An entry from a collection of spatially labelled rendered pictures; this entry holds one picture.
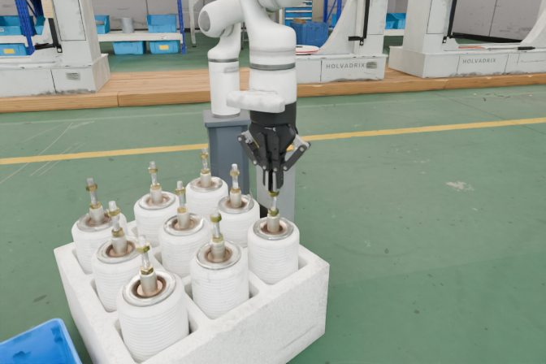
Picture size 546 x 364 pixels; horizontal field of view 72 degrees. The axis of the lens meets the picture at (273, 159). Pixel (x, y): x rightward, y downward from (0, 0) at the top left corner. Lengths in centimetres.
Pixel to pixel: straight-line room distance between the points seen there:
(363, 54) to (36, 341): 266
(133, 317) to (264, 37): 42
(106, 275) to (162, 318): 14
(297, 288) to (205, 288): 17
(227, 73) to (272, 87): 60
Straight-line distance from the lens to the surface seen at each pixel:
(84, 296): 74
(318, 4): 713
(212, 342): 62
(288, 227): 70
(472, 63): 345
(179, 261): 72
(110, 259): 68
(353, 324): 89
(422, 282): 103
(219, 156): 120
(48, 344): 84
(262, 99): 52
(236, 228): 75
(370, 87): 292
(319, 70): 282
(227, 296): 64
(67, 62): 281
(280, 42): 55
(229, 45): 116
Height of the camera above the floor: 64
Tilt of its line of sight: 23 degrees down
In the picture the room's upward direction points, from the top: straight up
